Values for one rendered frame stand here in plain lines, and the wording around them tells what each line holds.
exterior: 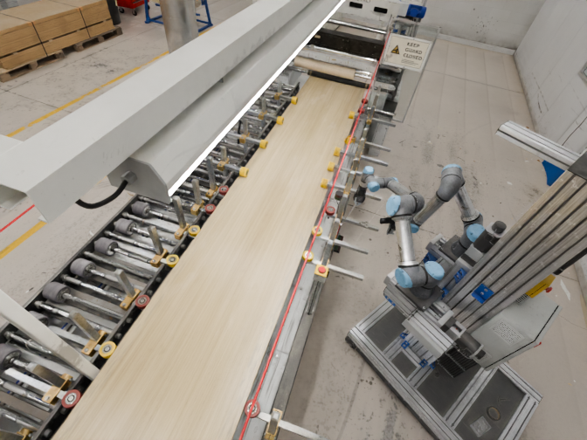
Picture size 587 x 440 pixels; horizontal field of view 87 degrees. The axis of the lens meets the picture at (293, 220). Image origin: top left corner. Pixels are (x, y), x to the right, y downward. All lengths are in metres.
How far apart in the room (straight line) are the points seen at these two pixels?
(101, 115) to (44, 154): 0.09
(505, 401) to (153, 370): 2.50
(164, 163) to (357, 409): 2.54
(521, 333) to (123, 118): 2.00
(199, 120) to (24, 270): 3.35
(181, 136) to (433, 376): 2.64
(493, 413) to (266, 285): 1.93
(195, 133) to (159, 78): 0.10
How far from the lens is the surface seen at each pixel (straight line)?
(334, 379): 2.85
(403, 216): 1.89
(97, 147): 0.46
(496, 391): 3.13
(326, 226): 2.79
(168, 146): 0.57
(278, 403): 2.04
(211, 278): 2.12
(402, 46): 4.20
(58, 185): 0.44
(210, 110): 0.66
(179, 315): 2.03
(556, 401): 3.69
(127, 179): 0.56
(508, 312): 2.10
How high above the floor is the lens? 2.70
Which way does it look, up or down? 48 degrees down
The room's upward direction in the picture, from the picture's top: 8 degrees clockwise
